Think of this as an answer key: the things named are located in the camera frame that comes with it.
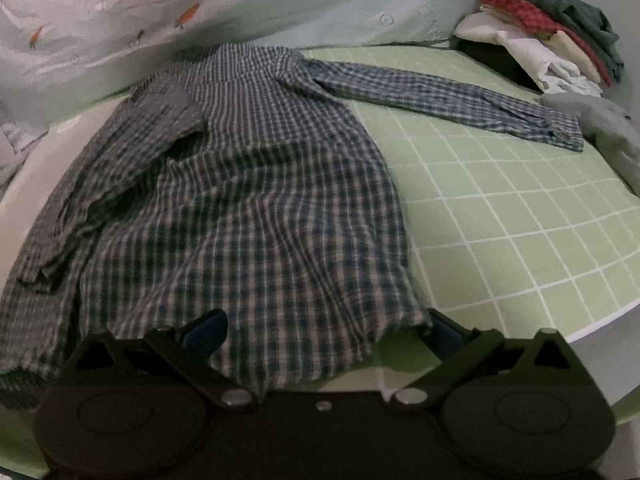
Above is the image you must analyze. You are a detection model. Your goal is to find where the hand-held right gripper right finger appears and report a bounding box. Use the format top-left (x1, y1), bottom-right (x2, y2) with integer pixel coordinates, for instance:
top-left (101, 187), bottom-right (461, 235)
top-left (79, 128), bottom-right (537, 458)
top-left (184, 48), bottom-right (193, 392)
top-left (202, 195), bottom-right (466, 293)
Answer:
top-left (384, 307), bottom-right (577, 413)

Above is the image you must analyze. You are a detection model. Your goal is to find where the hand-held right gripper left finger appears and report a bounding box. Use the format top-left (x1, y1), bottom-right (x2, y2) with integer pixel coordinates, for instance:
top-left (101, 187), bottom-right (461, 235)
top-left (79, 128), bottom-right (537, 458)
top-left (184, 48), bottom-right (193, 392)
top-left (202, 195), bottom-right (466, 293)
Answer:
top-left (75, 307), bottom-right (262, 413)

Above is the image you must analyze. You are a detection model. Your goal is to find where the blue plaid shirt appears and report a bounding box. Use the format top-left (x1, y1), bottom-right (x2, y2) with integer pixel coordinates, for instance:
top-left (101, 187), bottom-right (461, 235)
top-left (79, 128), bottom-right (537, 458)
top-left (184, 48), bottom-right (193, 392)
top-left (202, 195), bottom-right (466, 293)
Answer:
top-left (0, 42), bottom-right (586, 411)

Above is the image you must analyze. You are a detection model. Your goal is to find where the green grid bed sheet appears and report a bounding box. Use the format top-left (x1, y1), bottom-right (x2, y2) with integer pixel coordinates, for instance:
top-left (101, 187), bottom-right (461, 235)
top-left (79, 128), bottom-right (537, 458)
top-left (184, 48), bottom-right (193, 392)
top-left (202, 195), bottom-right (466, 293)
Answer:
top-left (0, 45), bottom-right (640, 480)

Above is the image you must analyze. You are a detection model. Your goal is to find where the grey cloth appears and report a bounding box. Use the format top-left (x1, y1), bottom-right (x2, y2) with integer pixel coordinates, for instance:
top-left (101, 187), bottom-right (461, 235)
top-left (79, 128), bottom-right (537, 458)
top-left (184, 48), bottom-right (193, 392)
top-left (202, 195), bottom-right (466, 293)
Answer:
top-left (539, 92), bottom-right (640, 187)

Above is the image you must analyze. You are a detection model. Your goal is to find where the black cloth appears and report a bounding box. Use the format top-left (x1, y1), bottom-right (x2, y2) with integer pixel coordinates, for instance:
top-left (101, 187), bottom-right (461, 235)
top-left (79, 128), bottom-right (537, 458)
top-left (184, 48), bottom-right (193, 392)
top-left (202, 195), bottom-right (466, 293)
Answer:
top-left (457, 37), bottom-right (544, 94)

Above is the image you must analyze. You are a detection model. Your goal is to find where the cream folded cloth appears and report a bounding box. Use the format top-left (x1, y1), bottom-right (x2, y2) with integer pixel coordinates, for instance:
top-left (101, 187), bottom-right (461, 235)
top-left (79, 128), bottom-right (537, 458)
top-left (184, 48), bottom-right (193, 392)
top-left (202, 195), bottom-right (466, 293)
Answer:
top-left (480, 5), bottom-right (602, 82)

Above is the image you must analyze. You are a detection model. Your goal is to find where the red checked folded cloth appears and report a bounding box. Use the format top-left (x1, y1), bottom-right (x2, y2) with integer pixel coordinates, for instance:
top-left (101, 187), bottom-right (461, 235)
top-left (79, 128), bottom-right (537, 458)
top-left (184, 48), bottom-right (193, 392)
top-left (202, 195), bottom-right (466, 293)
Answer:
top-left (480, 0), bottom-right (614, 87)

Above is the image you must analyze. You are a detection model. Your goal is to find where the pale carrot print blanket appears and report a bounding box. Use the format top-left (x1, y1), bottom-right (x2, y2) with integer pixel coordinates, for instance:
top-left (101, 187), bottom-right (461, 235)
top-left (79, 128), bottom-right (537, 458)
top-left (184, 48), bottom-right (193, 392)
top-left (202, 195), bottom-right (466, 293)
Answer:
top-left (0, 0), bottom-right (501, 183)

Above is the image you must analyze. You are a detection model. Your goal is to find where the dark green folded cloth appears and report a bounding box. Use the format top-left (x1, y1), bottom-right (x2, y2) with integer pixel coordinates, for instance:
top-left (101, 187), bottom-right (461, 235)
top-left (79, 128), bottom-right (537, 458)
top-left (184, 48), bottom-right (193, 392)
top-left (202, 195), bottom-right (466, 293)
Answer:
top-left (492, 0), bottom-right (626, 84)

